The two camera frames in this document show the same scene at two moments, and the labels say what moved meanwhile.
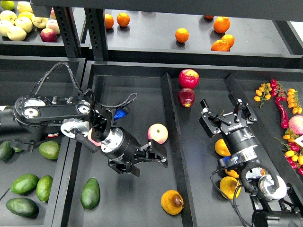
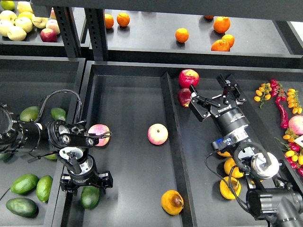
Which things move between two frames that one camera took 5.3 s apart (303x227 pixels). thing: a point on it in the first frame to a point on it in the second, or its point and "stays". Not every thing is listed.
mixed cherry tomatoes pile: x=293 y=151 stays
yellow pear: x=172 y=202 stays
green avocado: x=90 y=194 stays
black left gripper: x=118 y=144 to x=89 y=176
